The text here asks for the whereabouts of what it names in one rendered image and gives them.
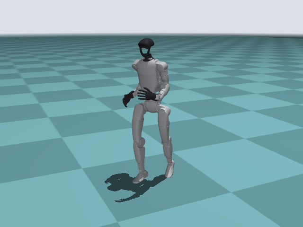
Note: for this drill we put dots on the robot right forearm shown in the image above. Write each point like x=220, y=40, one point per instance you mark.
x=135, y=93

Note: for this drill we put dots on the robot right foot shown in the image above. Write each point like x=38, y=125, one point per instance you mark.
x=140, y=177

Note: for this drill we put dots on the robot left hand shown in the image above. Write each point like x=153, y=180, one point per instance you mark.
x=148, y=95

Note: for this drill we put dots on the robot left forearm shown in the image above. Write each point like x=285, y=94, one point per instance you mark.
x=162, y=93

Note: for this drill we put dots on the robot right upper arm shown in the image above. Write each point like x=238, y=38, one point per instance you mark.
x=134, y=64

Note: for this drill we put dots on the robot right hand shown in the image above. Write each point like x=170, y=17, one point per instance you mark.
x=127, y=98

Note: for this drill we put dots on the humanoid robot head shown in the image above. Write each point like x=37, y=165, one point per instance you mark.
x=146, y=43

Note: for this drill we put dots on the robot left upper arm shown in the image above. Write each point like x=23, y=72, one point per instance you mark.
x=162, y=67

